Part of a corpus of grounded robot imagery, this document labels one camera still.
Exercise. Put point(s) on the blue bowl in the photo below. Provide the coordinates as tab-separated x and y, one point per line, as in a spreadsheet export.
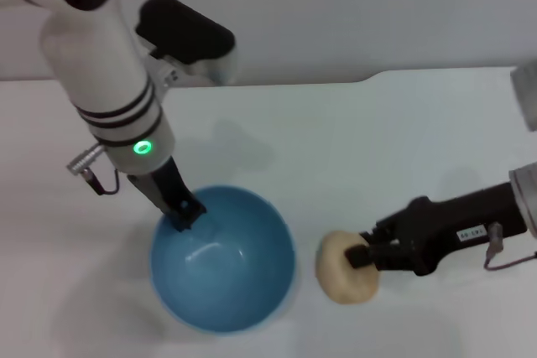
226	257

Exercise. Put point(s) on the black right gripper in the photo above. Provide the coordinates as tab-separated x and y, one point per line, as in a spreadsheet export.
444	228

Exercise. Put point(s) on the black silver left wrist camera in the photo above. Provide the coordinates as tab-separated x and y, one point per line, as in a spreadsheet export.
184	35

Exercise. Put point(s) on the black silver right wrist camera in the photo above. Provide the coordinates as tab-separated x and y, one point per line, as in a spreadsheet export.
526	94

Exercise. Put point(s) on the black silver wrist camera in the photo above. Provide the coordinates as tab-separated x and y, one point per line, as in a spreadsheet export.
526	94
184	35

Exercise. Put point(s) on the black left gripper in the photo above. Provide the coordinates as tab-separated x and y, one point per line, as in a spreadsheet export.
168	190

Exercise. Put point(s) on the beige egg yolk pastry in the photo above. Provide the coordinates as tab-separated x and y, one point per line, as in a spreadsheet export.
344	278

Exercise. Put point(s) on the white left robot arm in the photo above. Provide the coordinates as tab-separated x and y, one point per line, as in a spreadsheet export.
92	56

